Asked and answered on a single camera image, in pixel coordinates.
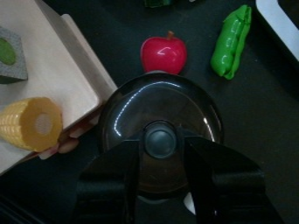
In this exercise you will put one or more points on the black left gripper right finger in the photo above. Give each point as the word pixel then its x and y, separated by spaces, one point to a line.
pixel 229 186

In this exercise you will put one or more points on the yellow toy corn piece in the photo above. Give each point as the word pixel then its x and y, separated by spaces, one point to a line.
pixel 26 122

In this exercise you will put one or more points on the red toy apple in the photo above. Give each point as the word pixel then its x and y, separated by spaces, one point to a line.
pixel 163 54

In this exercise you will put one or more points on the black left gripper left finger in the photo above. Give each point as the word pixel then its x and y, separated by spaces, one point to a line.
pixel 108 180

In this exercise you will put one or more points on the white round plate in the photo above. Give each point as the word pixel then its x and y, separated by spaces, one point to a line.
pixel 189 204

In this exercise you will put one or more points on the green toy pea pod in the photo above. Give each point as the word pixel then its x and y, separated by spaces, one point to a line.
pixel 229 43

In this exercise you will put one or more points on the green toy vegetable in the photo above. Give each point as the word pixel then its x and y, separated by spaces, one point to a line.
pixel 157 3

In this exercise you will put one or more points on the grey cube with green circle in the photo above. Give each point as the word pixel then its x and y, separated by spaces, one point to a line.
pixel 10 55

